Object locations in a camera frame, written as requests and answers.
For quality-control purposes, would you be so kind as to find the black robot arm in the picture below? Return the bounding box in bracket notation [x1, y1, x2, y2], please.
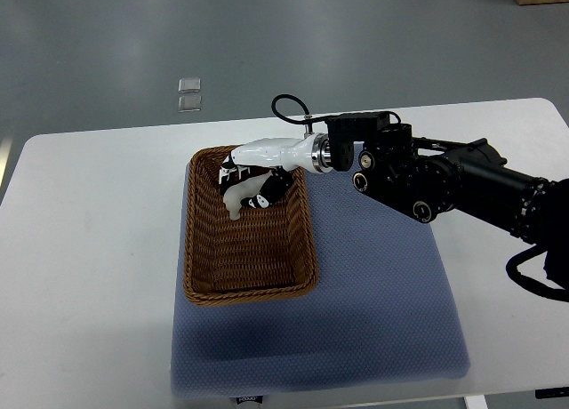
[299, 111, 568, 302]

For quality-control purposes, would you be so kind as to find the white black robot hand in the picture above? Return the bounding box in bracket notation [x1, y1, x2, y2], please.
[219, 133, 332, 207]

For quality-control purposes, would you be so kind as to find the brown wicker basket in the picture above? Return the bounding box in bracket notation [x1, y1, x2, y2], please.
[182, 146, 318, 306]

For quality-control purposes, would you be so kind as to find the white bear figurine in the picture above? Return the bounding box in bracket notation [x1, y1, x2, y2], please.
[223, 172, 273, 221]

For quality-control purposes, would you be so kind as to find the blue padded mat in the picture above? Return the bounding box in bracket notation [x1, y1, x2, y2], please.
[171, 172, 470, 399]

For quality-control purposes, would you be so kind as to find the black table control panel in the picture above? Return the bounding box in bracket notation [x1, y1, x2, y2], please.
[534, 387, 569, 399]

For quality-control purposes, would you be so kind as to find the black mat label tag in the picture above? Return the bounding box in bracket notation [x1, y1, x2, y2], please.
[236, 396, 263, 405]

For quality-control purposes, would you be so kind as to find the upper floor socket plate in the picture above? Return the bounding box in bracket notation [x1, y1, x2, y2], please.
[178, 77, 201, 93]

